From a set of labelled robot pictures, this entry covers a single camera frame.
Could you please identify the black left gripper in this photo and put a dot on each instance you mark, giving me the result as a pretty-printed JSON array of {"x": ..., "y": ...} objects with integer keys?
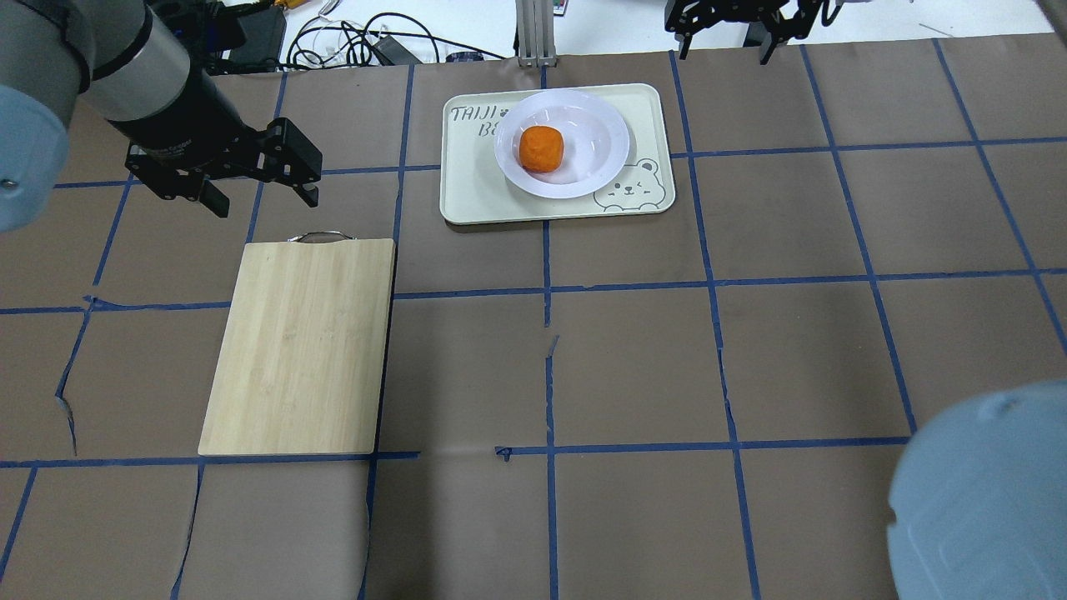
[{"x": 185, "y": 119}]

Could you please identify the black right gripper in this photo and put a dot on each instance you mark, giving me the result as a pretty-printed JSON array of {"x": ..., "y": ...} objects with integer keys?
[{"x": 723, "y": 15}]

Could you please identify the white round plate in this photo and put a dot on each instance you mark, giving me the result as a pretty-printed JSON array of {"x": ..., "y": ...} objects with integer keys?
[{"x": 596, "y": 138}]

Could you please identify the orange fruit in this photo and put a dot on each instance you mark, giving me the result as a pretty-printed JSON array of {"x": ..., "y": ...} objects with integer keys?
[{"x": 541, "y": 149}]

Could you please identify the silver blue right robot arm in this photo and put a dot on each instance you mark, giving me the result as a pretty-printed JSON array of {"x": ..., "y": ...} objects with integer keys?
[{"x": 978, "y": 495}]

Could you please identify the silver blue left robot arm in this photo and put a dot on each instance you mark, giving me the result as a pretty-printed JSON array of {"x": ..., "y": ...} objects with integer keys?
[{"x": 121, "y": 59}]

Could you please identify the cream bear tray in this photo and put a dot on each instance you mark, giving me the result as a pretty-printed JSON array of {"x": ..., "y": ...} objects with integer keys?
[{"x": 473, "y": 191}]

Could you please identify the black flat power brick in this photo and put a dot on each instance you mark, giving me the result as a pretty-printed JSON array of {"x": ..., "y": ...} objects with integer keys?
[{"x": 263, "y": 39}]

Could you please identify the bamboo cutting board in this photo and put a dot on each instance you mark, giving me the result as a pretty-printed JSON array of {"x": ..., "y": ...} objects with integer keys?
[{"x": 301, "y": 365}]

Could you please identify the aluminium frame post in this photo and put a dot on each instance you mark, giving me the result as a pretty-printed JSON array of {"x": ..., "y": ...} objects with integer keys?
[{"x": 535, "y": 37}]

